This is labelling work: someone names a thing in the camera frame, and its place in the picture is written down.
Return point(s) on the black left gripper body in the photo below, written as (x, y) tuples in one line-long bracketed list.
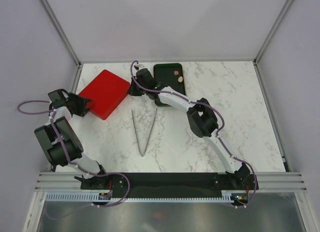
[(76, 103)]

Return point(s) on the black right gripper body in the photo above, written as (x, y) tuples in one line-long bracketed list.
[(135, 89)]

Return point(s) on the red box lid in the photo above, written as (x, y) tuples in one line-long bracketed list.
[(104, 79)]

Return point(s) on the metal tongs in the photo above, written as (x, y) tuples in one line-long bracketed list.
[(143, 148)]

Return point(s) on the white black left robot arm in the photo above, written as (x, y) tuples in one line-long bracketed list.
[(61, 145)]

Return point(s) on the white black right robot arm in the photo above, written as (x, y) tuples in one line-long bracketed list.
[(204, 121)]

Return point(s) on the red chocolate box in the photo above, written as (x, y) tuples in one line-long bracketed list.
[(106, 100)]

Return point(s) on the dark green tray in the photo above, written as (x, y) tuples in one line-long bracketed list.
[(164, 73)]

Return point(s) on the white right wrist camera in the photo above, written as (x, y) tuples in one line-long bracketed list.
[(139, 66)]

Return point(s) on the aluminium frame rail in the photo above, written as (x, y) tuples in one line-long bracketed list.
[(58, 182)]

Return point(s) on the white slotted cable duct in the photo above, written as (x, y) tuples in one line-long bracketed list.
[(99, 197)]

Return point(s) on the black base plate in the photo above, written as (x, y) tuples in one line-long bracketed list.
[(172, 185)]

